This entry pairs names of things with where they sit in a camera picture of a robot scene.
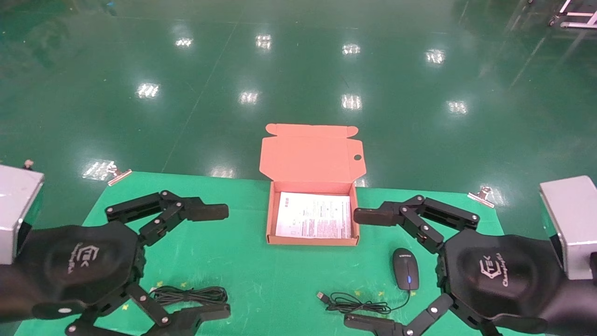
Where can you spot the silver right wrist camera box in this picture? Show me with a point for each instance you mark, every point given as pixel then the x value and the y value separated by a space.
pixel 573 224

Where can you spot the white printed instruction sheet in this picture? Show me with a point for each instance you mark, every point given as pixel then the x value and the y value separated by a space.
pixel 315 214

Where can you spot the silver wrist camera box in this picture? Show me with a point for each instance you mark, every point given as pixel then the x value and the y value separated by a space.
pixel 18 210
pixel 573 224

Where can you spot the orange cardboard box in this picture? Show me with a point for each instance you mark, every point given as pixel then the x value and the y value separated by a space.
pixel 310 158

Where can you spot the white metal cart frame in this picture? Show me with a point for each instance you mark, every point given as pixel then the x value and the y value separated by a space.
pixel 576 21

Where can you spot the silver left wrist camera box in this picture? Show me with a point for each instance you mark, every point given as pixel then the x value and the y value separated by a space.
pixel 18 210

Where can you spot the metal binder clip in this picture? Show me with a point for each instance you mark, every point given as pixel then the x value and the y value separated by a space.
pixel 481 196
pixel 119 175

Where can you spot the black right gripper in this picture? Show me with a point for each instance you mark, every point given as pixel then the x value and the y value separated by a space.
pixel 499 275

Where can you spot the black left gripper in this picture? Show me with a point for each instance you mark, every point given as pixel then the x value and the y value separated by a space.
pixel 84 261

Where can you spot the green table mat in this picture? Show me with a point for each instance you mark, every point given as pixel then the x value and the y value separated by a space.
pixel 247 270

